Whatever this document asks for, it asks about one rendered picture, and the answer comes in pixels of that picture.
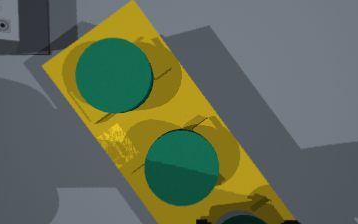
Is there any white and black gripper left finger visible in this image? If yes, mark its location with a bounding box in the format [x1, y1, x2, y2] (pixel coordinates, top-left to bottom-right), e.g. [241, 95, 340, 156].
[196, 219, 212, 224]

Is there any grey bench mat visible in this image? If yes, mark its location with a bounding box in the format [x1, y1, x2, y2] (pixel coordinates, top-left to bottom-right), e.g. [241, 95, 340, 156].
[0, 0, 358, 224]

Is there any grey button housing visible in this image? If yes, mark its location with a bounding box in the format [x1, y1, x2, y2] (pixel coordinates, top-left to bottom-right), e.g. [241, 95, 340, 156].
[0, 0, 50, 55]

